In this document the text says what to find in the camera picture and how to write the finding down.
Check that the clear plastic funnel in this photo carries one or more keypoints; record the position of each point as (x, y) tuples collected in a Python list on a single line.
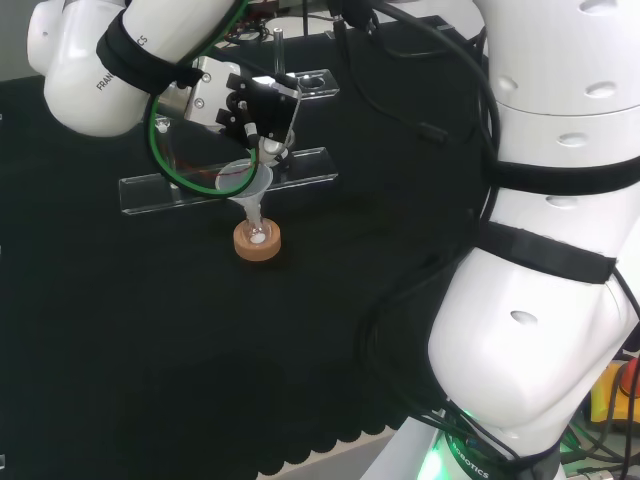
[(260, 182)]

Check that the yellow stop button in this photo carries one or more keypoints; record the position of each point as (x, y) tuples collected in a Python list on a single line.
[(602, 395)]

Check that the small round-bottom glass flask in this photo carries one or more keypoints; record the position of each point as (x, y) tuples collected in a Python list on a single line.
[(256, 232)]

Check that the clear acrylic funnel stand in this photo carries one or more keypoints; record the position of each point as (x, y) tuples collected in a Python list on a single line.
[(310, 165)]

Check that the black bench cloth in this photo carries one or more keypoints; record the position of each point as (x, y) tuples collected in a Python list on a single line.
[(150, 350)]

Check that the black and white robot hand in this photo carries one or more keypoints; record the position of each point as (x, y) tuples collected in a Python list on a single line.
[(265, 110)]

